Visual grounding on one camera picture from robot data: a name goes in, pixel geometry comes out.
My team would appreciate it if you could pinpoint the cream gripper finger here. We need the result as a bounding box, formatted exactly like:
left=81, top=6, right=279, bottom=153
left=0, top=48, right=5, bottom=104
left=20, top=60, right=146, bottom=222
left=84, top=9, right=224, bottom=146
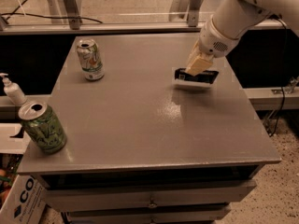
left=186, top=41, right=199, bottom=66
left=185, top=54, right=213, bottom=76

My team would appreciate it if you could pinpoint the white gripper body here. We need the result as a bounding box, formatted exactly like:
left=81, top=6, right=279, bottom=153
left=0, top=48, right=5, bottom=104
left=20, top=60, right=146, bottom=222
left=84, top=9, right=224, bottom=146
left=198, top=16, right=241, bottom=58

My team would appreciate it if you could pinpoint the dark blue snack bar wrapper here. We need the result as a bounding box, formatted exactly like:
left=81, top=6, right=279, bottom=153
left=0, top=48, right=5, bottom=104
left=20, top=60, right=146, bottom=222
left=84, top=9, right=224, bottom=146
left=172, top=68, right=219, bottom=88

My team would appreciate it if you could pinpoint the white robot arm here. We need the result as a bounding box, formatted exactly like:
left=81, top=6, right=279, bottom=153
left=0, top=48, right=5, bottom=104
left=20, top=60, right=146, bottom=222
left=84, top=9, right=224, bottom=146
left=185, top=0, right=299, bottom=76

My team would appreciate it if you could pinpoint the white green 7up can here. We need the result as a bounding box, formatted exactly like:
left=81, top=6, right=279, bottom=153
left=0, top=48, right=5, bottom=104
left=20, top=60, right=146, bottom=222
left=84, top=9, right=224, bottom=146
left=77, top=39, right=105, bottom=81

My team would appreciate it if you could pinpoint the green soda can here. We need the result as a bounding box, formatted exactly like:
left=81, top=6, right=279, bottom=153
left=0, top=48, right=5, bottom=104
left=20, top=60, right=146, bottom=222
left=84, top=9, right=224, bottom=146
left=18, top=101, right=67, bottom=154

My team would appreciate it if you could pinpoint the grey drawer cabinet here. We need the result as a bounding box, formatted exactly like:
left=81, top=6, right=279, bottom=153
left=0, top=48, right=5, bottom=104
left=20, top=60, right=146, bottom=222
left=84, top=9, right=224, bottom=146
left=19, top=34, right=280, bottom=224

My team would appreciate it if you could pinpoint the white pump lotion bottle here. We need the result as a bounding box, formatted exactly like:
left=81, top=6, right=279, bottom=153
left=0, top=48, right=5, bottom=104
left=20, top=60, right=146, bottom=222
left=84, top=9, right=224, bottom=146
left=0, top=73, right=27, bottom=105

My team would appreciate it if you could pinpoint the white cardboard box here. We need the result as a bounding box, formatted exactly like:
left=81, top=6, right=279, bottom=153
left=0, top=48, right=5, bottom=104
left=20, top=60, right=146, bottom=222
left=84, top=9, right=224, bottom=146
left=0, top=123, right=45, bottom=224

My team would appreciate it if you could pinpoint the metal frame rail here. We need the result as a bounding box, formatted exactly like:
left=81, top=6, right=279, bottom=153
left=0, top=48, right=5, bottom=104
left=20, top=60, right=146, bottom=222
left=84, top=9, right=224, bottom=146
left=0, top=0, right=281, bottom=35

